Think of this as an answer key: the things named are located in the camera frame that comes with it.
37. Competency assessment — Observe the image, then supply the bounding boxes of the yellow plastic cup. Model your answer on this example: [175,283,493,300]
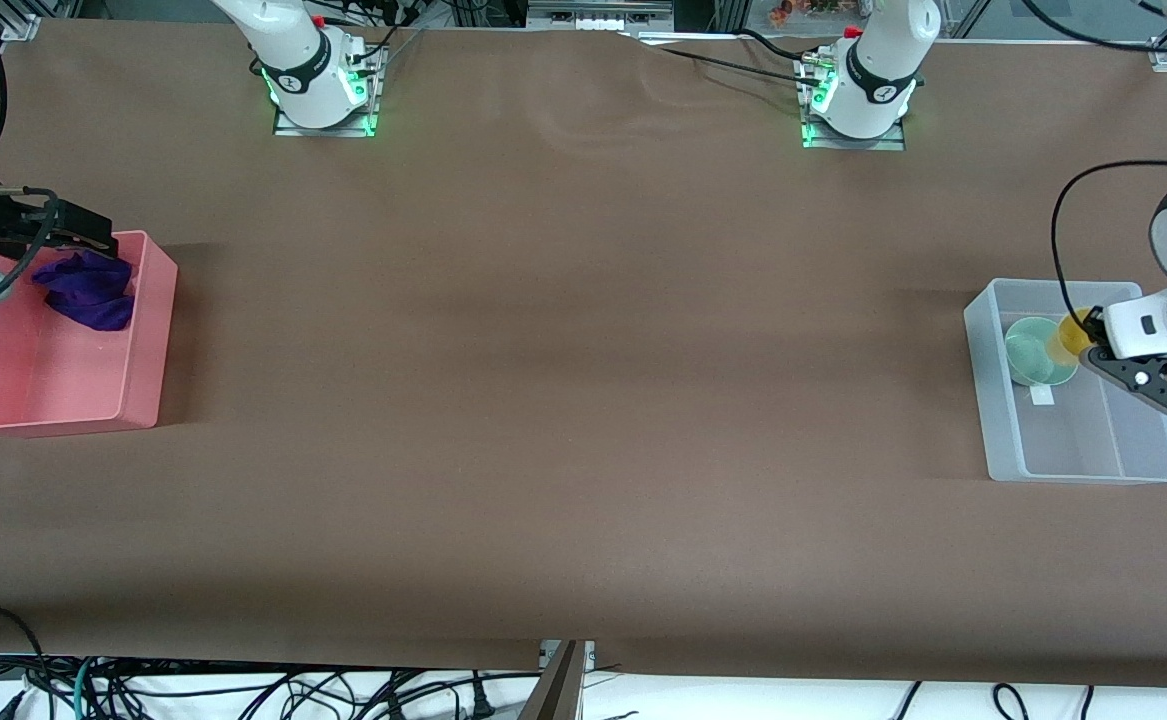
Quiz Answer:
[1056,310,1100,363]

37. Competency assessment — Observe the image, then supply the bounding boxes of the purple microfibre cloth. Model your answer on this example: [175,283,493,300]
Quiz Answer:
[32,250,136,333]

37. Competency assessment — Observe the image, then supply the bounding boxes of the green cup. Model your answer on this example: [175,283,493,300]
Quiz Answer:
[1004,316,1081,389]

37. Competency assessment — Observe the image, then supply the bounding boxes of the clear plastic bin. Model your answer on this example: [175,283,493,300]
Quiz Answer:
[962,277,1167,485]

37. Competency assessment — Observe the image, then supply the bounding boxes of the pink plastic bin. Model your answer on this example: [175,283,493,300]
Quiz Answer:
[0,230,180,437]

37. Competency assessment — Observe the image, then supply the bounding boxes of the grey equipment box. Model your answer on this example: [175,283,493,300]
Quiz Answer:
[526,0,676,33]

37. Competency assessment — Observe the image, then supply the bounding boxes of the aluminium table frame rail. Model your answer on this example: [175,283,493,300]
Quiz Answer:
[0,0,79,43]

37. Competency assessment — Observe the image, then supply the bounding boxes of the black base power cable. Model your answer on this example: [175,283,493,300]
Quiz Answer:
[633,28,829,89]
[338,0,429,76]

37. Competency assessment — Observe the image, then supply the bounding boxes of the teal floor cable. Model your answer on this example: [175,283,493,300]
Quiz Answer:
[69,656,100,720]

